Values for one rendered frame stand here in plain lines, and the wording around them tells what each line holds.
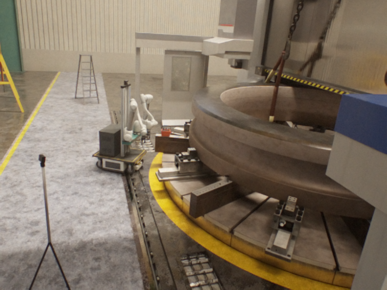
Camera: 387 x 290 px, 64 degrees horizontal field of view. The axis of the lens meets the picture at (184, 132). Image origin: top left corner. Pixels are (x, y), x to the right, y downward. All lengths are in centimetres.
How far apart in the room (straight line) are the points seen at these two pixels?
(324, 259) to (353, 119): 319
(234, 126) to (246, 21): 443
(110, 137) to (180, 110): 382
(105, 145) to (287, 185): 364
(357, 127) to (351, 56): 580
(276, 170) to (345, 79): 323
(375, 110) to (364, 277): 70
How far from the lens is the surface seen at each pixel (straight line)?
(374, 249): 154
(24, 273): 452
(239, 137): 464
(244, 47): 856
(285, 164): 459
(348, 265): 456
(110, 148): 643
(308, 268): 454
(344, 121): 151
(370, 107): 142
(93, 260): 447
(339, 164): 156
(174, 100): 954
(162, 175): 556
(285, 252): 422
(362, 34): 712
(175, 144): 663
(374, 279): 159
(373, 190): 145
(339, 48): 750
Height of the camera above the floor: 292
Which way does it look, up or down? 19 degrees down
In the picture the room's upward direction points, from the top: 4 degrees clockwise
